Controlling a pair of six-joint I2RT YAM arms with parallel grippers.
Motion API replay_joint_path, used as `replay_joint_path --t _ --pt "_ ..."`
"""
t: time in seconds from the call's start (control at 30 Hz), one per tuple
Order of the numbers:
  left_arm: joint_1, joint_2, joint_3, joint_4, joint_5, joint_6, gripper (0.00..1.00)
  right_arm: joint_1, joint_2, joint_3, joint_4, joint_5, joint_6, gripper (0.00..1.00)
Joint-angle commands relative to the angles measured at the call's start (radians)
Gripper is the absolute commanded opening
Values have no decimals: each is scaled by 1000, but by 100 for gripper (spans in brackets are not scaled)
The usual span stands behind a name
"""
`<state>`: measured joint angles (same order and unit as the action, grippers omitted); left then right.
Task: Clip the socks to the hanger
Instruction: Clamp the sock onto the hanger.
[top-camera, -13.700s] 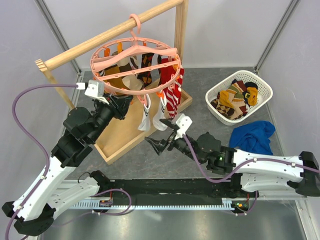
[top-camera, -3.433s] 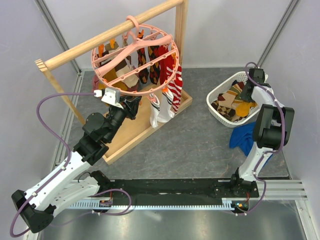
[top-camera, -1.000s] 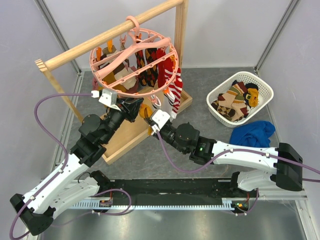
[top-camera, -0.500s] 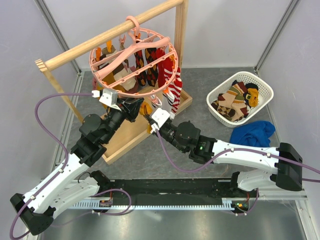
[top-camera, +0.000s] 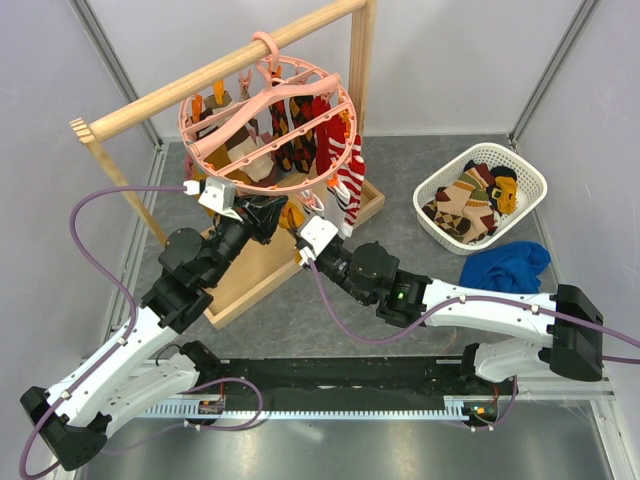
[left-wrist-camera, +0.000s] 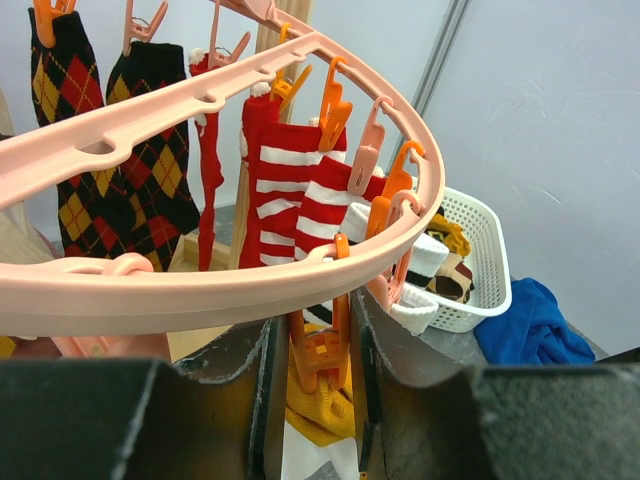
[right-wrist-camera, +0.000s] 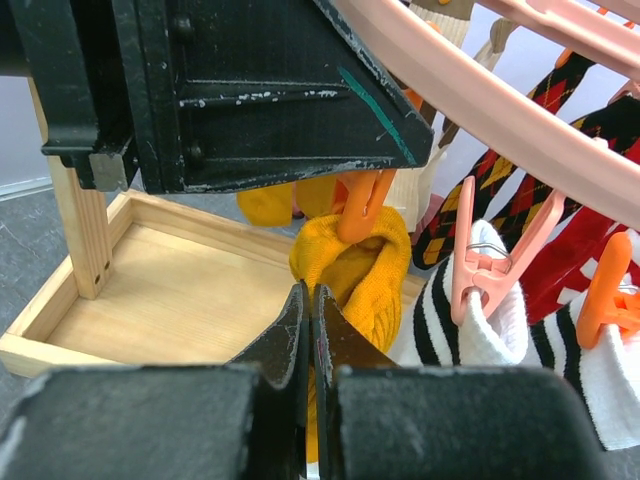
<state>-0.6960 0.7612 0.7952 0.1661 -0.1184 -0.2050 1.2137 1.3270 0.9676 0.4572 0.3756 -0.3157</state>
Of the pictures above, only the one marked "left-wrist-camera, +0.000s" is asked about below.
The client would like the beige brown sock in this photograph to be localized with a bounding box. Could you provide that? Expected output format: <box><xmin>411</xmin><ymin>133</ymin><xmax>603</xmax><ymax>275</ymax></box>
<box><xmin>0</xmin><ymin>89</ymin><xmax>61</xmax><ymax>261</ymax></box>

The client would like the mustard yellow sock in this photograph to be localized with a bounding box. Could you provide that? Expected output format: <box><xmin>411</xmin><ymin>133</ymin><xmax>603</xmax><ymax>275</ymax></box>
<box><xmin>285</xmin><ymin>369</ymin><xmax>356</xmax><ymax>447</ymax></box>

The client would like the pink round clip hanger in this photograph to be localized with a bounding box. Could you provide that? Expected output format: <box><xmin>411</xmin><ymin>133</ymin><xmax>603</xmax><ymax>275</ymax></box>
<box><xmin>1</xmin><ymin>1</ymin><xmax>445</xmax><ymax>337</ymax></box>

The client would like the socks pile in basket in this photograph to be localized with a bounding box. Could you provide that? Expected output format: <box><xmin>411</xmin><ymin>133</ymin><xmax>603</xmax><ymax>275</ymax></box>
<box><xmin>406</xmin><ymin>208</ymin><xmax>474</xmax><ymax>304</ymax></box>

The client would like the red white striped sock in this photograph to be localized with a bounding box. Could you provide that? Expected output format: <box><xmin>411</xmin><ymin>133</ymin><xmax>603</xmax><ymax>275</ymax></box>
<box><xmin>249</xmin><ymin>121</ymin><xmax>347</xmax><ymax>267</ymax></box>

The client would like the black argyle sock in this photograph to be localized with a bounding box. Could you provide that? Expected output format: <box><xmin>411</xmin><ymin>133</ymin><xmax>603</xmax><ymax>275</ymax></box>
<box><xmin>28</xmin><ymin>5</ymin><xmax>135</xmax><ymax>259</ymax></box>
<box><xmin>106</xmin><ymin>41</ymin><xmax>200</xmax><ymax>272</ymax></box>

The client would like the white plastic basket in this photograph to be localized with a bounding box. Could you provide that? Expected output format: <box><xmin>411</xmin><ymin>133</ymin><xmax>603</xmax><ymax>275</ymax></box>
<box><xmin>412</xmin><ymin>187</ymin><xmax>512</xmax><ymax>334</ymax></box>

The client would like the orange clothespin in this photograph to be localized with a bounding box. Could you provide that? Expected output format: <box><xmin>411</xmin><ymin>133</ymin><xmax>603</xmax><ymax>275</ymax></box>
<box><xmin>288</xmin><ymin>233</ymin><xmax>352</xmax><ymax>394</ymax></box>

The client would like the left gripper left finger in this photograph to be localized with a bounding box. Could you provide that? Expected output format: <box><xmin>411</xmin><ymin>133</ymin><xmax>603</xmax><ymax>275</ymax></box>
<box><xmin>1</xmin><ymin>317</ymin><xmax>288</xmax><ymax>479</ymax></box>

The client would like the blue cloth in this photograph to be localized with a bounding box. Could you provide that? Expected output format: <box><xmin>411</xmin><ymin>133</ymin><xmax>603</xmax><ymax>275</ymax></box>
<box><xmin>474</xmin><ymin>278</ymin><xmax>595</xmax><ymax>366</ymax></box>

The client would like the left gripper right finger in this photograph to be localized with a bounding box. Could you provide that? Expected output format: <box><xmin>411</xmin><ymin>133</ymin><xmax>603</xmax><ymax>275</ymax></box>
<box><xmin>351</xmin><ymin>288</ymin><xmax>639</xmax><ymax>479</ymax></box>

